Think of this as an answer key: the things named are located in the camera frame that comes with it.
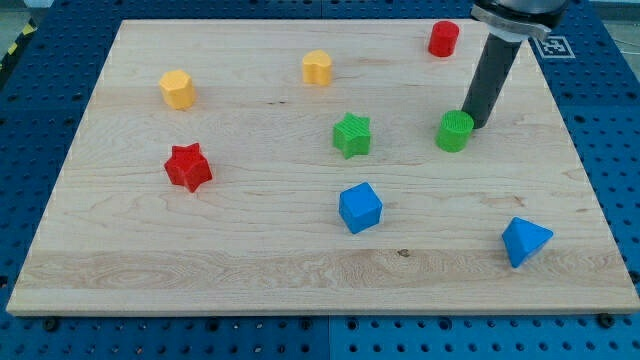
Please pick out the red star block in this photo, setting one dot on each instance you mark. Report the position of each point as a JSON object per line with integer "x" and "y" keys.
{"x": 188, "y": 167}

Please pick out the blue cube block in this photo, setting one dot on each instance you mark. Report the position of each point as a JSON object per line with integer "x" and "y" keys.
{"x": 360, "y": 207}

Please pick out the blue triangle block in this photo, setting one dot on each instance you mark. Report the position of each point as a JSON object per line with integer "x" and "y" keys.
{"x": 524, "y": 239}

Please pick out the red cylinder block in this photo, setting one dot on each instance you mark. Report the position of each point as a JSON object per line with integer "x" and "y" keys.
{"x": 443, "y": 38}

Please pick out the silver robot tool flange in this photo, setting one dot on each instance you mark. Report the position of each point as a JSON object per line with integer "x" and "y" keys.
{"x": 519, "y": 20}

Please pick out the yellow heart block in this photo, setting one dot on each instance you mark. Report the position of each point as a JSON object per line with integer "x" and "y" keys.
{"x": 317, "y": 68}

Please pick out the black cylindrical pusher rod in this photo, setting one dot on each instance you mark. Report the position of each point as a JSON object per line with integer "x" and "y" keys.
{"x": 490, "y": 75}

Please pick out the white fiducial marker tag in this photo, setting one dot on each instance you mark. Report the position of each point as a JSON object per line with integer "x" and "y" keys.
{"x": 554, "y": 47}

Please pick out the yellow hexagon block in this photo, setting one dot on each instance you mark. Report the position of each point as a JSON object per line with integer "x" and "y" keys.
{"x": 177, "y": 89}

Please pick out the light wooden board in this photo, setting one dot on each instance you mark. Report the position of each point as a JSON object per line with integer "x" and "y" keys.
{"x": 264, "y": 236}

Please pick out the green star block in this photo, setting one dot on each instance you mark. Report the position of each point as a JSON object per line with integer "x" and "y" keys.
{"x": 352, "y": 135}

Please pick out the green cylinder block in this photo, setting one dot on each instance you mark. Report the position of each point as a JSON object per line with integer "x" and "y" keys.
{"x": 454, "y": 131}

